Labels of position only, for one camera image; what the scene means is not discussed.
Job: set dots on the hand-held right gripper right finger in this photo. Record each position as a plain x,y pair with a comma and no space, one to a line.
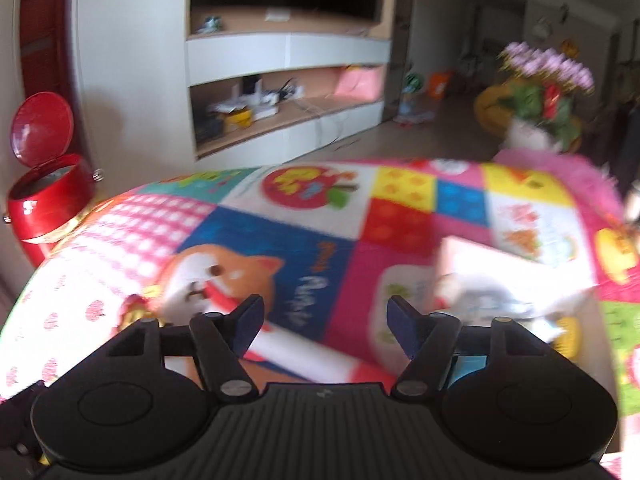
402,324

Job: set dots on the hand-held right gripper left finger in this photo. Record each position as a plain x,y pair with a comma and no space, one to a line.
248,321

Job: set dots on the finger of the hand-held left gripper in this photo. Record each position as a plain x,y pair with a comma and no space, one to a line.
17,420

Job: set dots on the pink cardboard box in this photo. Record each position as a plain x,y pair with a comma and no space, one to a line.
480,265

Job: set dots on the colourful cartoon play mat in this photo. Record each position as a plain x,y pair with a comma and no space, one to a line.
300,220

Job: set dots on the red pedal bin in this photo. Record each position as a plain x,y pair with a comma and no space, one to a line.
47,195

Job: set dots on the large yellow plush toy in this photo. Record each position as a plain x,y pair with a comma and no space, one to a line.
492,110

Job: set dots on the watermelon ball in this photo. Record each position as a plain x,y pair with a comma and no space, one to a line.
413,82

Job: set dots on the orange bag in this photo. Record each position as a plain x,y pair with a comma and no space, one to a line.
439,85

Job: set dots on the pink gift bag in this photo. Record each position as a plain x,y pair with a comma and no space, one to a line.
357,82

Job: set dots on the purple orchid plant in pot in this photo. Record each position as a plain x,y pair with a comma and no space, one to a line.
545,95

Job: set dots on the white television cabinet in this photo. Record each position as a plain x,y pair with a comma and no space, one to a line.
135,60

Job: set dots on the white paper card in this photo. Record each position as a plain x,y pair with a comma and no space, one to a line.
277,14

